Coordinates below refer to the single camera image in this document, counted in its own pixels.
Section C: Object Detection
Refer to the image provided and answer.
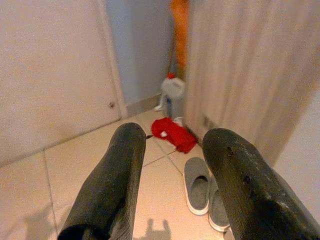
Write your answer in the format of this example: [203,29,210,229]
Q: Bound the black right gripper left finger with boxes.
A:
[57,121,147,240]

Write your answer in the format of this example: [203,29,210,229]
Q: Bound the white door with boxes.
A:
[0,0,128,168]

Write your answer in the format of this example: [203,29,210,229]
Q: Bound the red cloth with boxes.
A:
[150,116,199,154]

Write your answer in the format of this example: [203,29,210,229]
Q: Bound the beige curtain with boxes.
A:
[184,0,320,167]

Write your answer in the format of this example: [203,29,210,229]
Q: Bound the orange duster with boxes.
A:
[167,0,191,76]

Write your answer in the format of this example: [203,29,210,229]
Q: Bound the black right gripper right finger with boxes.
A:
[201,127,320,240]

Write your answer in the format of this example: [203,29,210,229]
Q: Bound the grey slipper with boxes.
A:
[207,174,231,233]
[183,156,212,216]

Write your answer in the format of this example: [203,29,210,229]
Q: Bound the white bottle with red cap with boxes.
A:
[153,72,187,121]

